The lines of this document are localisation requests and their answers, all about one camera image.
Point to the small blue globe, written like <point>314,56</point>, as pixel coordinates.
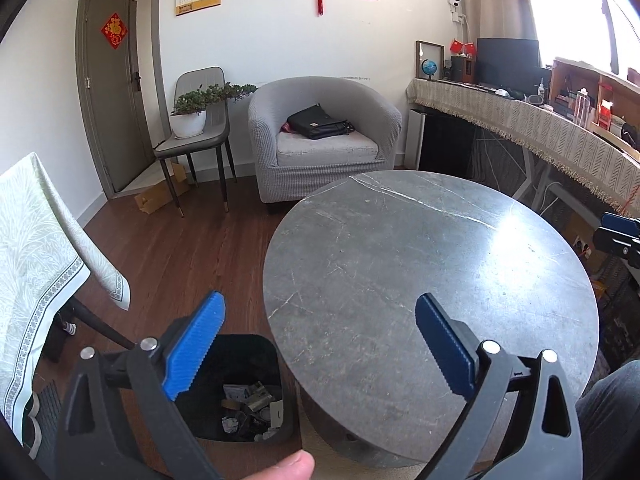
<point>430,67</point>

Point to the pink cloth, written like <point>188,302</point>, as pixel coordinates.
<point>286,128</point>

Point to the round grey stone table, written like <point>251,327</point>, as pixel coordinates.
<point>400,260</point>

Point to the dark shoe with white sole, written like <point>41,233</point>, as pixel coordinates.
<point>31,425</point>

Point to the potted plant in white pot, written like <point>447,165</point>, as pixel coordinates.
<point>189,122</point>

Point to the black trash bin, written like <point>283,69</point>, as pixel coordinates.
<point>250,355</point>

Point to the grey dining chair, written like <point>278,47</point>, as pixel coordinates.
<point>192,140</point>

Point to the grey armchair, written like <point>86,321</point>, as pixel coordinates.
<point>325,160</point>

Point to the red diamond door decoration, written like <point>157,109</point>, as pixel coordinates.
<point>114,30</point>

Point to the white floor appliance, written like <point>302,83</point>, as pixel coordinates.
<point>415,137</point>

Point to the fringed side desk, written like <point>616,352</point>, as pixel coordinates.
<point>550,127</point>

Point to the brown wooden speaker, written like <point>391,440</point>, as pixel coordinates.
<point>462,69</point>

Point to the black handbag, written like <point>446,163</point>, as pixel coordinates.
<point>317,122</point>

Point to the white desk frame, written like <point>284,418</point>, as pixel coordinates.
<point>527,175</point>

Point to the dark floor box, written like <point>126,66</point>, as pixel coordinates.
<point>55,347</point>

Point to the wooden desk shelf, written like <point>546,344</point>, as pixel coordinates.
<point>585,75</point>

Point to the black table leg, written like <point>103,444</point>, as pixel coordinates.
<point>100,322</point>

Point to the white security camera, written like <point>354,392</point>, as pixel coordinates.
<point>455,2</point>

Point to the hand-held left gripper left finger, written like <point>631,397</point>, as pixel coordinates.
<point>195,347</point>

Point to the heap of mixed refuse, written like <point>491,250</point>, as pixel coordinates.
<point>250,402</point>

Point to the dark ribbed floor mat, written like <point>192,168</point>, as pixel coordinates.
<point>50,420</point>

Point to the person's left hand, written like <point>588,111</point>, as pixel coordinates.
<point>282,467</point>

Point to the cardboard box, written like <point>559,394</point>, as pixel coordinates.
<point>157,197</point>

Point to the small red flags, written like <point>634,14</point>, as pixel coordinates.
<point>462,46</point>

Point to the wooden picture frame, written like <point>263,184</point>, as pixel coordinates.
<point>425,50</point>

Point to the pale green patterned tablecloth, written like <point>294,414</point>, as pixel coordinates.
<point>35,270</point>

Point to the striped leg sock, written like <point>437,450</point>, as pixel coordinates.
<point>68,329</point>

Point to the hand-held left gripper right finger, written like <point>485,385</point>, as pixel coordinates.
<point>445,347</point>

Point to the person's grey trouser leg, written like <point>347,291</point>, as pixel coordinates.
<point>612,420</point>

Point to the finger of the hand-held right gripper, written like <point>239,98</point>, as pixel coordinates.
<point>620,245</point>

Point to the grey door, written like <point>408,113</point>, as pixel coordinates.
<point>117,110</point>

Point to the black monitor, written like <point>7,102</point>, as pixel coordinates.
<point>505,60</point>

